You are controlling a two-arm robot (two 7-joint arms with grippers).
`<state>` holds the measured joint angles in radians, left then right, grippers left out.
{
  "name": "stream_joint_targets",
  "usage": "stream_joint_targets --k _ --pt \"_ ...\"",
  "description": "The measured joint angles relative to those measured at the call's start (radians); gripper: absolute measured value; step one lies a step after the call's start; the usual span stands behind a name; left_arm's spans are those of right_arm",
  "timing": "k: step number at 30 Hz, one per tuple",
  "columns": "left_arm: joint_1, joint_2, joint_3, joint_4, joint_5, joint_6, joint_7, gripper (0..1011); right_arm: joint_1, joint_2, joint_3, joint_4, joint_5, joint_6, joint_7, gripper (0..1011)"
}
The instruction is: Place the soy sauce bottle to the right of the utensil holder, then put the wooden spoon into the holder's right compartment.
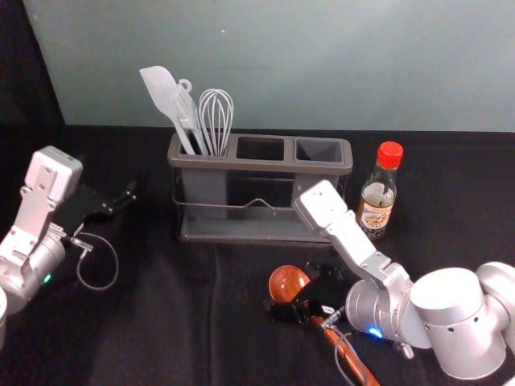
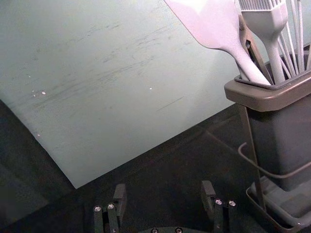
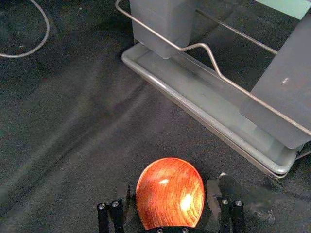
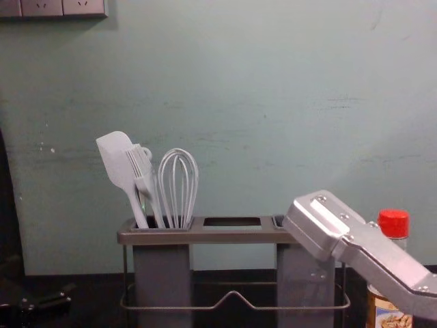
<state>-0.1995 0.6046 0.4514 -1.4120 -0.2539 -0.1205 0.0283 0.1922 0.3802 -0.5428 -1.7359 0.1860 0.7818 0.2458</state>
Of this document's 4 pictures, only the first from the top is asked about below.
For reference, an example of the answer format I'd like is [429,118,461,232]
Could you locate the brown wooden spoon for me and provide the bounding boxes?
[268,264,381,386]

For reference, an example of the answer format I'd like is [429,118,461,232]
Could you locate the thin dark right gripper cable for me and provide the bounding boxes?
[320,306,372,386]

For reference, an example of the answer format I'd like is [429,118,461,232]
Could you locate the grey three-slot utensil holder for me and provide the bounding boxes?
[167,132,354,247]

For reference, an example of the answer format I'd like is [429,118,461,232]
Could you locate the red-capped sauce bottle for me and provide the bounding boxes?
[355,141,405,243]

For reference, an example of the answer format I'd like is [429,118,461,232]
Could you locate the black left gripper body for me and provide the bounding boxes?
[55,183,112,239]

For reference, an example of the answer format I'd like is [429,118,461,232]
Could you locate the grey silicone spatula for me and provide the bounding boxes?
[138,65,202,157]

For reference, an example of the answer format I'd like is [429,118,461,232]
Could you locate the black table cloth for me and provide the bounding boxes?
[0,123,515,386]

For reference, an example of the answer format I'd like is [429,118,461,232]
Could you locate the thin dark left gripper cable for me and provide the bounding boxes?
[64,232,120,292]

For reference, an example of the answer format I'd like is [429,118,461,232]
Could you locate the thin dark gripper cable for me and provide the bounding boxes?
[64,232,120,292]
[320,306,372,386]

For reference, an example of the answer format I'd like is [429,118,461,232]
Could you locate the black backdrop panel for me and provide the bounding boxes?
[0,0,66,130]

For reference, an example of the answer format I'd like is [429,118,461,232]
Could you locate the grey wire whisk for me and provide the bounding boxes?
[197,88,235,158]

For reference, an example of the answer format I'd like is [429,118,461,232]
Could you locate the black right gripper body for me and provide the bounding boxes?
[299,275,356,318]

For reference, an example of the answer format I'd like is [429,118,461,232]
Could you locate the grey flat grater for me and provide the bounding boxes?
[170,77,211,158]

